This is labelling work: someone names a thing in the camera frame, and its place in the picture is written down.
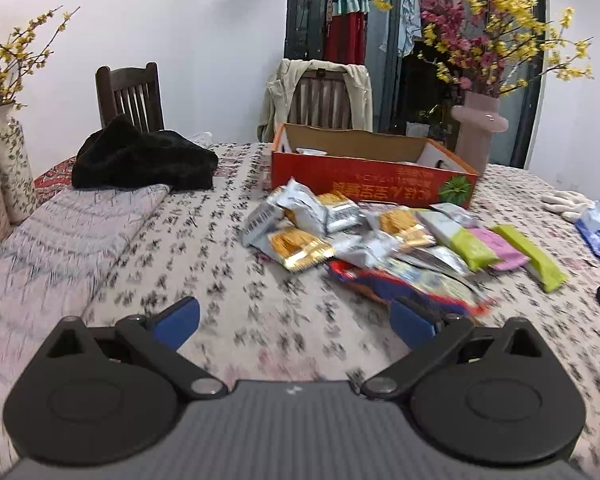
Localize wooden slatted chair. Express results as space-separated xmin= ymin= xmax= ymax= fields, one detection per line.
xmin=290 ymin=72 xmax=353 ymax=131
xmin=95 ymin=62 xmax=166 ymax=133

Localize grey patterned folded blanket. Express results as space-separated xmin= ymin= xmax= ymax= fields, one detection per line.
xmin=0 ymin=182 xmax=173 ymax=411

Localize pile of silver snack packets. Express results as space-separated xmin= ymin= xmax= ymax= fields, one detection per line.
xmin=240 ymin=177 xmax=481 ymax=281

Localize red patterned cloth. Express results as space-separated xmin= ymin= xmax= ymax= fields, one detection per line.
xmin=34 ymin=157 xmax=79 ymax=192

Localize pink vase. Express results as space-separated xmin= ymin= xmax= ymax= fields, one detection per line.
xmin=451 ymin=91 xmax=509 ymax=166

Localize chair with beige jacket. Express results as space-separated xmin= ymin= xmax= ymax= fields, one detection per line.
xmin=256 ymin=58 xmax=374 ymax=143

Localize red hanging garment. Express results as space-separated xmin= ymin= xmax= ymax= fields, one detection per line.
xmin=322 ymin=0 xmax=372 ymax=66

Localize thin yellow flower branches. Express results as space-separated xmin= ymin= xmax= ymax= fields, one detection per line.
xmin=0 ymin=5 xmax=81 ymax=111

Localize pale hanging shirt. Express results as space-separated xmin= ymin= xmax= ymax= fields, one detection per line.
xmin=380 ymin=0 xmax=423 ymax=58

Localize glass sliding door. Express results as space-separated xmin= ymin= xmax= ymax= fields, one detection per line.
xmin=284 ymin=0 xmax=548 ymax=168

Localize leaf patterned ceramic vase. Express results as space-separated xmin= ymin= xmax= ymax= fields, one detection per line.
xmin=0 ymin=102 xmax=38 ymax=224

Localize red blue snack bag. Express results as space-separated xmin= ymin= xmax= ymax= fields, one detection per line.
xmin=327 ymin=260 xmax=496 ymax=318

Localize small pink snack packet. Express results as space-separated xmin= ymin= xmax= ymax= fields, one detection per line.
xmin=467 ymin=227 xmax=531 ymax=272

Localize lime green snack packet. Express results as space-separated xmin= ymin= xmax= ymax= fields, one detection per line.
xmin=491 ymin=224 xmax=570 ymax=293

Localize black fuzzy cloth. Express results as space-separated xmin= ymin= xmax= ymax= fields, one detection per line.
xmin=71 ymin=115 xmax=219 ymax=192

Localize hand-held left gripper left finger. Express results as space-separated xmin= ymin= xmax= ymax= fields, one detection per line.
xmin=42 ymin=296 xmax=229 ymax=402

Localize white lime snack packet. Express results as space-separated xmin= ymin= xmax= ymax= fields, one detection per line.
xmin=415 ymin=210 xmax=501 ymax=272

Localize white cotton gloves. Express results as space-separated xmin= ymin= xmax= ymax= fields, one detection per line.
xmin=540 ymin=191 xmax=596 ymax=223

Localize yellow and pink flower branches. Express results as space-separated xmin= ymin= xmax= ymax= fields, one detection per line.
xmin=372 ymin=0 xmax=596 ymax=98

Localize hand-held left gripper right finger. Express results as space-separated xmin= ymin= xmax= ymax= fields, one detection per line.
xmin=359 ymin=296 xmax=556 ymax=402

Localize orange cardboard box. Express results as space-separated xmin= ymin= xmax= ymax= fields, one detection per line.
xmin=271 ymin=122 xmax=481 ymax=209

